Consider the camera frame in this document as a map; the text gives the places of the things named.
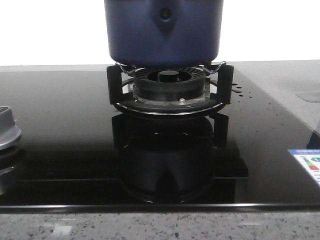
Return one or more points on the black pot support grate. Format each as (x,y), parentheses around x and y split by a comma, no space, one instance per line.
(217,94)

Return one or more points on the blue cooking pot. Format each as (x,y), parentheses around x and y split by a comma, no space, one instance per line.
(163,33)

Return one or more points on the black round gas burner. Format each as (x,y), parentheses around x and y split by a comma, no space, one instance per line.
(169,85)

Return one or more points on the black glass gas hob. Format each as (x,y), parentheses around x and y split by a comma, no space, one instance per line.
(79,154)

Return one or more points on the silver stove control knob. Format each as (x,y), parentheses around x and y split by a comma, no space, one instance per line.
(10,134)

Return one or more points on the energy rating label sticker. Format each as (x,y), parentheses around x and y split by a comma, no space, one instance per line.
(309,159)

